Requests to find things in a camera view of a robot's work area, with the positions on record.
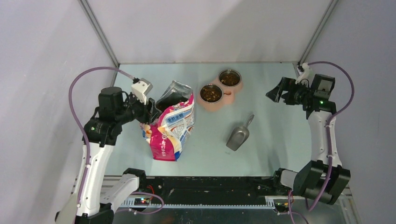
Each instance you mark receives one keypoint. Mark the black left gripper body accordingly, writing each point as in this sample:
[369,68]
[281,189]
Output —
[138,109]

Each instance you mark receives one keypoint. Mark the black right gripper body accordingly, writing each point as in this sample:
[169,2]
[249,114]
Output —
[297,94]

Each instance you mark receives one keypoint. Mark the pet food bag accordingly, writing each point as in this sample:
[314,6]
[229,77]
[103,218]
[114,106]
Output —
[168,134]

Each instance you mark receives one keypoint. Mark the metal food scoop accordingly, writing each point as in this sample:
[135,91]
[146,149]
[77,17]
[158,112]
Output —
[239,135]

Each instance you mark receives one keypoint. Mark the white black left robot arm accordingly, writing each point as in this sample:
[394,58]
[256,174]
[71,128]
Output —
[86,205]

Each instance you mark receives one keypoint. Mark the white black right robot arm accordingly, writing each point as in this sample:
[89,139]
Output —
[323,178]

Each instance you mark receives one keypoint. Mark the brown pet food kibble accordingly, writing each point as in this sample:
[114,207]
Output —
[224,86]

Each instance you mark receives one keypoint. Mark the pink double bowl stand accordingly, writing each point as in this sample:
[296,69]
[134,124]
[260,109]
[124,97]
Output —
[212,107]

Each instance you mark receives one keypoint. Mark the steel bowl far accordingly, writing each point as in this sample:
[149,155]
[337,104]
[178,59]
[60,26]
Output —
[229,77]

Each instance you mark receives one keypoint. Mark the steel bowl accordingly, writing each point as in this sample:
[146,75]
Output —
[229,77]
[211,93]

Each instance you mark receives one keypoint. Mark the steel bowl near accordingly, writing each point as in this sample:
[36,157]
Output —
[211,93]

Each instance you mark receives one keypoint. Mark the left circuit board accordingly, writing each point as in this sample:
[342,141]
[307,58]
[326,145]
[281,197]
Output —
[142,201]

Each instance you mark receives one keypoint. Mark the circuit board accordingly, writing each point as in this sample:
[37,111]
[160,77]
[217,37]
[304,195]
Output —
[142,201]
[283,208]

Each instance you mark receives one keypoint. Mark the right circuit board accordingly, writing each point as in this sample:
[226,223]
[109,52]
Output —
[283,208]

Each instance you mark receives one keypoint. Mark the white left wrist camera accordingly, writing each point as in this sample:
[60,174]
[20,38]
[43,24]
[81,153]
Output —
[140,88]

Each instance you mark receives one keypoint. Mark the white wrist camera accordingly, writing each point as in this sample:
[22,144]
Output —
[305,72]
[140,88]

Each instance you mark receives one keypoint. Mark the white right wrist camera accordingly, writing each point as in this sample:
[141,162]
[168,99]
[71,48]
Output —
[305,72]

